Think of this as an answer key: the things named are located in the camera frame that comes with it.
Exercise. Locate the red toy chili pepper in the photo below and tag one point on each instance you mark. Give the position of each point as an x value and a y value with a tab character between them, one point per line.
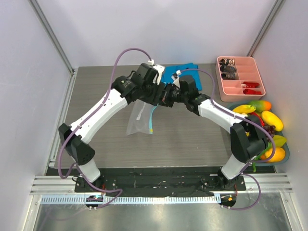
259	118

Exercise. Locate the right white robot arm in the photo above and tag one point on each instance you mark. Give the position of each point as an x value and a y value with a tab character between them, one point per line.
246	138

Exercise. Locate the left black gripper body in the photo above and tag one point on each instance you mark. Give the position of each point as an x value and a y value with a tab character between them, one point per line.
151	93

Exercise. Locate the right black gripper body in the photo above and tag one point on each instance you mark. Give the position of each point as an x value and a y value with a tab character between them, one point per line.
173	94

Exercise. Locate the toy starfruit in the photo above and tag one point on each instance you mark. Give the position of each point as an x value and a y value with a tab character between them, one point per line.
279	140

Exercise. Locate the yellow toy mango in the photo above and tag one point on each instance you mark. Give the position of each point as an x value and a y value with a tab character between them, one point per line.
271	119

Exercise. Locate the blue folded cloth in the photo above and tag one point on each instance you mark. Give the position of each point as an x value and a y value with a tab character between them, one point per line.
167	76

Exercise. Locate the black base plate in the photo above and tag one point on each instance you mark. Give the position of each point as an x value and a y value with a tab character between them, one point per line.
166	181

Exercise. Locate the slotted cable duct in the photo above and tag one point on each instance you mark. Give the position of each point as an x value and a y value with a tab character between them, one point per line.
93	199

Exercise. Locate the teal fruit tray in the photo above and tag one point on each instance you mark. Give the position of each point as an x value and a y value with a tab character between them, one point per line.
231	106

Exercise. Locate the black clips in tray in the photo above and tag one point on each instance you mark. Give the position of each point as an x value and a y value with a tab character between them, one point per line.
227	68

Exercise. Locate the clear zip top bag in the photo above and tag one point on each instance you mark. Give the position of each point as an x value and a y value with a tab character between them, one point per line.
141	118

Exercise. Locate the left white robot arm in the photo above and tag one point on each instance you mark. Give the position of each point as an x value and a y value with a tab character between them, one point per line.
144	84

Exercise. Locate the pink compartment tray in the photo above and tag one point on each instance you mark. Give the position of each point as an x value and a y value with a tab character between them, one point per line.
231	90

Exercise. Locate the toy grapes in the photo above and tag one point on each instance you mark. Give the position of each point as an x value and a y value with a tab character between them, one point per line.
271	130

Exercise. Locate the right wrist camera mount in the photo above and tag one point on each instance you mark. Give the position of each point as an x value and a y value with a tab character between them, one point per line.
176	78

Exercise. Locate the red clips in tray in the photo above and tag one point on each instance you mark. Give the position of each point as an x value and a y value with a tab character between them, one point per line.
251	88

